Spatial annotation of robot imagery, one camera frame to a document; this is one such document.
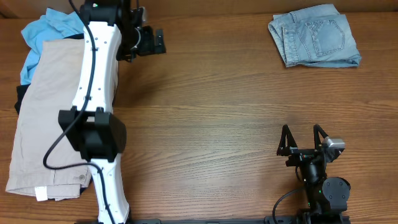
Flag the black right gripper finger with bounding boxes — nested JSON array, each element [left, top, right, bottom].
[[313, 124, 328, 150], [277, 124, 298, 156]]

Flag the light blue denim shorts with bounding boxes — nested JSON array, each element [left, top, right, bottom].
[[268, 4, 361, 68]]

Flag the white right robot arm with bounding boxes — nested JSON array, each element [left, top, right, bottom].
[[271, 124, 351, 224]]

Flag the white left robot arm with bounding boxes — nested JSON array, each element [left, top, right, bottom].
[[58, 1, 166, 223]]

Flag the light blue shirt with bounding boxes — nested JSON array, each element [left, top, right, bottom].
[[20, 8, 83, 85]]

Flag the black garment under pile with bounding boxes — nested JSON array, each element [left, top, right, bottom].
[[14, 84, 30, 114]]

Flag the beige folded shorts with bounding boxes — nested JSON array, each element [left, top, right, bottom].
[[6, 39, 91, 200]]

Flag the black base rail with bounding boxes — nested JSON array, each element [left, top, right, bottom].
[[74, 207, 351, 224]]

